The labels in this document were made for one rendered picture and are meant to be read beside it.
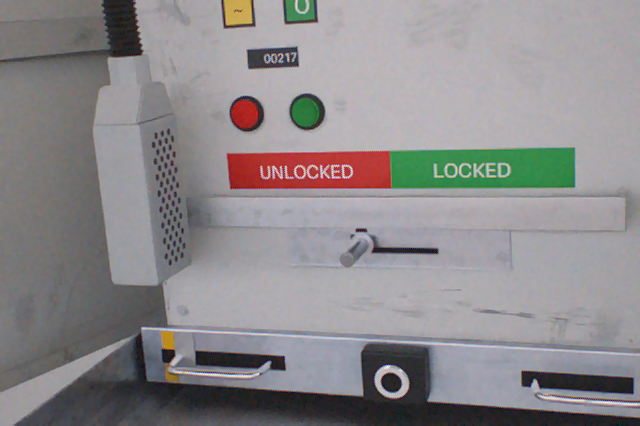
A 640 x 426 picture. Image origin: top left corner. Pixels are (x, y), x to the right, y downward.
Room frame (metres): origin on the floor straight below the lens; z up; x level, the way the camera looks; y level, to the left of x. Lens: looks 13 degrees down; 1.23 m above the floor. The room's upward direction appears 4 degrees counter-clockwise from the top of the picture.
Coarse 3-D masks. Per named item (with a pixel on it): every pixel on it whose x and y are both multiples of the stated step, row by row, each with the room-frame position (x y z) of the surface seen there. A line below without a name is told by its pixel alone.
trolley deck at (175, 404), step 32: (192, 384) 0.88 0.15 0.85; (160, 416) 0.81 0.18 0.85; (192, 416) 0.81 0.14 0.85; (224, 416) 0.80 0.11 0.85; (256, 416) 0.80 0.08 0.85; (288, 416) 0.79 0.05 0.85; (320, 416) 0.79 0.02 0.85; (352, 416) 0.78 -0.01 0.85; (384, 416) 0.78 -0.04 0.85; (416, 416) 0.77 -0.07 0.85; (448, 416) 0.77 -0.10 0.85; (480, 416) 0.76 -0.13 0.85; (512, 416) 0.76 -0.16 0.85; (544, 416) 0.75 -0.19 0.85; (576, 416) 0.75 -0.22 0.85; (608, 416) 0.75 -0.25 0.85
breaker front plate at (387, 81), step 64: (192, 0) 0.84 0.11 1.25; (256, 0) 0.82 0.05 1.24; (320, 0) 0.80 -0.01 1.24; (384, 0) 0.78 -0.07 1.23; (448, 0) 0.76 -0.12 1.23; (512, 0) 0.75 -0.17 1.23; (576, 0) 0.73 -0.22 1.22; (192, 64) 0.84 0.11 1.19; (320, 64) 0.80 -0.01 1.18; (384, 64) 0.78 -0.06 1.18; (448, 64) 0.76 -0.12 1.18; (512, 64) 0.75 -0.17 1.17; (576, 64) 0.73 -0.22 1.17; (192, 128) 0.84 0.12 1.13; (320, 128) 0.80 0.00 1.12; (384, 128) 0.78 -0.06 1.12; (448, 128) 0.76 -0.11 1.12; (512, 128) 0.75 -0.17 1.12; (576, 128) 0.73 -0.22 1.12; (192, 192) 0.85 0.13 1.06; (256, 192) 0.82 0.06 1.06; (320, 192) 0.80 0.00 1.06; (384, 192) 0.78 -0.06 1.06; (448, 192) 0.76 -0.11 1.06; (512, 192) 0.75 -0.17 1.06; (576, 192) 0.73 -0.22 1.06; (192, 256) 0.85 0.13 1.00; (256, 256) 0.83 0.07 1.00; (320, 256) 0.80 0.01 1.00; (384, 256) 0.78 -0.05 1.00; (448, 256) 0.76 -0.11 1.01; (512, 256) 0.75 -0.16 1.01; (576, 256) 0.73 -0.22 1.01; (192, 320) 0.85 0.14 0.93; (256, 320) 0.83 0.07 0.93; (320, 320) 0.81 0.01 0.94; (384, 320) 0.79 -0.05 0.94; (448, 320) 0.77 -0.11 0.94; (512, 320) 0.75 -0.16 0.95; (576, 320) 0.73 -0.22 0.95
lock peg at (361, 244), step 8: (352, 240) 0.79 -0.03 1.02; (360, 240) 0.78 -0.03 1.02; (368, 240) 0.78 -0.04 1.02; (352, 248) 0.75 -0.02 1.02; (360, 248) 0.76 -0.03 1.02; (368, 248) 0.78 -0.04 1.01; (344, 256) 0.74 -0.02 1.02; (352, 256) 0.74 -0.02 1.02; (360, 256) 0.76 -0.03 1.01; (344, 264) 0.74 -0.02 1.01; (352, 264) 0.74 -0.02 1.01
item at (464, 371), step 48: (144, 336) 0.85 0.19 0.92; (240, 336) 0.82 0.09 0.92; (288, 336) 0.80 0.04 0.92; (336, 336) 0.79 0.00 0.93; (384, 336) 0.78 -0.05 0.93; (240, 384) 0.82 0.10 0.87; (288, 384) 0.80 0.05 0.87; (336, 384) 0.79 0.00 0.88; (432, 384) 0.76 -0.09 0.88; (480, 384) 0.74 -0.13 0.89; (528, 384) 0.73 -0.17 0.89; (576, 384) 0.72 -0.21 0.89; (624, 384) 0.71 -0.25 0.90
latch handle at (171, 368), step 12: (180, 360) 0.83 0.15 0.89; (168, 372) 0.81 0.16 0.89; (180, 372) 0.80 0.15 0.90; (192, 372) 0.80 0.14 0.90; (204, 372) 0.79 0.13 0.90; (216, 372) 0.79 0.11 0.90; (228, 372) 0.78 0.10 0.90; (240, 372) 0.78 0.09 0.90; (252, 372) 0.78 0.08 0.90; (264, 372) 0.79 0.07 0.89
